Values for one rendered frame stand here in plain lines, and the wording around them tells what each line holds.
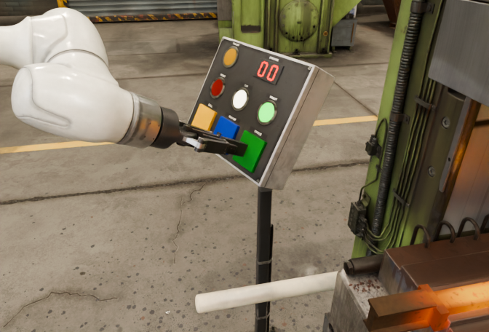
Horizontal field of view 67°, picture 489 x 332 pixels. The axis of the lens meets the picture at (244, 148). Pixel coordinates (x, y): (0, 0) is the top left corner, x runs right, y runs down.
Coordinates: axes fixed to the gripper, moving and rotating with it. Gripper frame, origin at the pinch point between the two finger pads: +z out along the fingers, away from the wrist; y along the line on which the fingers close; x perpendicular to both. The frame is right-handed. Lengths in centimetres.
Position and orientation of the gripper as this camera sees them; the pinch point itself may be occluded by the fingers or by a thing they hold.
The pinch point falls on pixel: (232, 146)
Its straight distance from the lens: 79.9
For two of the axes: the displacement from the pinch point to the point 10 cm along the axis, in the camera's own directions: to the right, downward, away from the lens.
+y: 6.0, 3.9, -7.0
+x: 4.0, -9.0, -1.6
